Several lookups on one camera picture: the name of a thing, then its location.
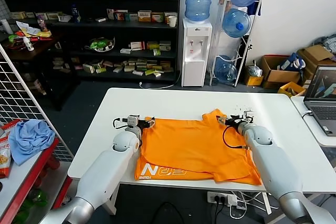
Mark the orange chips bag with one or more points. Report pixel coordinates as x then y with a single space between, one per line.
4 161

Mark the green plastic bottle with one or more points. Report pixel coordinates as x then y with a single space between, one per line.
38 198

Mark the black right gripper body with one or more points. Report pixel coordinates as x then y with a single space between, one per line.
233 122

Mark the white table leg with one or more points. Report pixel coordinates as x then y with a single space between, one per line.
266 203
113 200

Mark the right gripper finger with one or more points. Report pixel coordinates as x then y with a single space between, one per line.
221 118
222 123

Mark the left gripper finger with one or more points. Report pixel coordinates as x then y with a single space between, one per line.
151 125
150 120

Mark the open white carton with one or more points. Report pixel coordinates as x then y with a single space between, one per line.
64 19

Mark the white metal jug rack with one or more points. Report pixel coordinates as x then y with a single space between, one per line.
239 73

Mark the yellow plastic bin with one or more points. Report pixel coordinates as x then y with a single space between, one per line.
283 90

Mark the light blue crumpled cloth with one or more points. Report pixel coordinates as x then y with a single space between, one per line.
29 140

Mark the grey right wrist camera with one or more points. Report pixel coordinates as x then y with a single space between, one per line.
249 116

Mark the open brown cardboard box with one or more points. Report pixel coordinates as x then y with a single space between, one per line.
283 77

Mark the purple capped bottle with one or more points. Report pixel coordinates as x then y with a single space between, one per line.
42 24

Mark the black shelving unit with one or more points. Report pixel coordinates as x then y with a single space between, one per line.
118 32

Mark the white paper roll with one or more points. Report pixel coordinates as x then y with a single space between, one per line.
5 26

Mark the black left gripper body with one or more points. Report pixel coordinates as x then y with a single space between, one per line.
141 124

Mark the blue white bag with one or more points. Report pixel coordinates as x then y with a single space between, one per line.
288 64

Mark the green white plastic bag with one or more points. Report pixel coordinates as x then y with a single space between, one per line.
99 44

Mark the small yellow crate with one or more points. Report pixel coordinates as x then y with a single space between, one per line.
253 81

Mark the black tripod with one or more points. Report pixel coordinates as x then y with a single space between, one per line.
249 47

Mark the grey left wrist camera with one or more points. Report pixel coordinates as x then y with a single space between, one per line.
133 119

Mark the grey laptop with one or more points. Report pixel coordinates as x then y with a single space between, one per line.
323 111

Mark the small green medicine box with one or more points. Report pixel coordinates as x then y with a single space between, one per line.
156 52

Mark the yellow white medicine box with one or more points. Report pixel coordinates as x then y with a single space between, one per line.
144 16
53 16
18 15

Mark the blue water jug with label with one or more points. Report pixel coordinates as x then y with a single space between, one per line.
198 1

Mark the silver foil bag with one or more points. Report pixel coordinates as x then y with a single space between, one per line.
254 71

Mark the white water dispenser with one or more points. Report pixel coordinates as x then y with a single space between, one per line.
193 64

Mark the red framed cart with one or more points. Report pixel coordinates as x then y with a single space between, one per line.
31 175

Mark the dark blue hanging cloth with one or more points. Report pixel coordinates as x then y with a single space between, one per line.
256 7

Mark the white power strip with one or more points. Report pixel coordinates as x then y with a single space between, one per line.
223 197

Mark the large brown cardboard box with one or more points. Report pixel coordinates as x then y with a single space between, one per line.
315 52

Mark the grey clothes pile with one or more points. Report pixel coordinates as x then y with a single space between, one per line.
329 43

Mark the lime green medicine box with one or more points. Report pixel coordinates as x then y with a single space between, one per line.
149 72

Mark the dark wooden table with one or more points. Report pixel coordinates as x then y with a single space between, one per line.
39 48

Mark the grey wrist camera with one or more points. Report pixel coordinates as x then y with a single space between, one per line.
133 119
249 116

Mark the white paper stack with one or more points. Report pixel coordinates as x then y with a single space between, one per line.
27 28

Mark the orange t-shirt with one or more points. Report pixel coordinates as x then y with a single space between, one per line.
189 150

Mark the yellow snack pack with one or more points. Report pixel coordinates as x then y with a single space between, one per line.
44 34

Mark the white paper cup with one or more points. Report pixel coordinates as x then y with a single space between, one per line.
172 22

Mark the teal white medicine box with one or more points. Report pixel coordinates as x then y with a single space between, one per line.
131 17

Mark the red orange medicine box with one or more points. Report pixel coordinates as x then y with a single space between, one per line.
120 16

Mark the blue plastic bottle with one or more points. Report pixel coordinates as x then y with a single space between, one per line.
75 15

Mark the red white snack bag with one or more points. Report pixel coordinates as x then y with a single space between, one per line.
9 127

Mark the flat white medicine box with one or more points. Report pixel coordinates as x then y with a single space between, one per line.
157 74
100 20
125 51

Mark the white side table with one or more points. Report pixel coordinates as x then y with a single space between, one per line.
307 129

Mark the green yellow medicine box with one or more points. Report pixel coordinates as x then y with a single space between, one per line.
152 45

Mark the white plastic bottle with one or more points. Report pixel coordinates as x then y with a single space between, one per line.
29 45

